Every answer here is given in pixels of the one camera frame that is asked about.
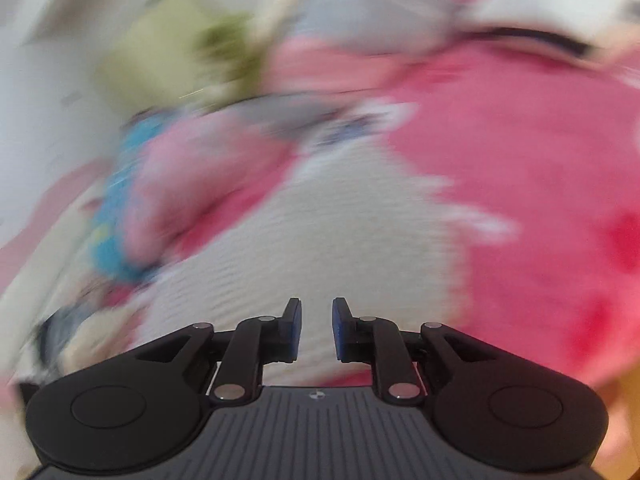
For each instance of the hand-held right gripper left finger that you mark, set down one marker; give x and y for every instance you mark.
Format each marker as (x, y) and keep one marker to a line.
(296, 332)

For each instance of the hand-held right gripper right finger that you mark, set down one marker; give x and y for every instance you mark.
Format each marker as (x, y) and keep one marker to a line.
(338, 332)

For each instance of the beige white houndstooth coat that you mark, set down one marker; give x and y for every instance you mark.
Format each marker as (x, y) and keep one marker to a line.
(325, 235)

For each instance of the pink grey leaf-print quilt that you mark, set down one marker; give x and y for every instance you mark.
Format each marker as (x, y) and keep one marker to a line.
(210, 175)

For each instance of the folded cream garment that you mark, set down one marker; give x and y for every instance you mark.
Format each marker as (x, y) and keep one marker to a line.
(100, 340)

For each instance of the blue floral quilt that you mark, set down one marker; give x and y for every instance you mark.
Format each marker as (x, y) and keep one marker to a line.
(115, 210)

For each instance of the pink floral bed sheet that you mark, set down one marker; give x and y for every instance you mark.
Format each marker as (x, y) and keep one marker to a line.
(525, 185)

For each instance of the grey garment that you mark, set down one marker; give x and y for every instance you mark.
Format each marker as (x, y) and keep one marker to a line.
(55, 330)

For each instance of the pink cream padded headboard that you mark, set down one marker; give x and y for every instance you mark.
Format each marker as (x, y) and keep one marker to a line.
(35, 250)

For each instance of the green white fleece garment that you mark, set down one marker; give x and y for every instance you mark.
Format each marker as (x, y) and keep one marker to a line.
(235, 55)

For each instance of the pale yellow wardrobe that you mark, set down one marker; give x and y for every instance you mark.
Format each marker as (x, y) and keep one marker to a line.
(150, 45)

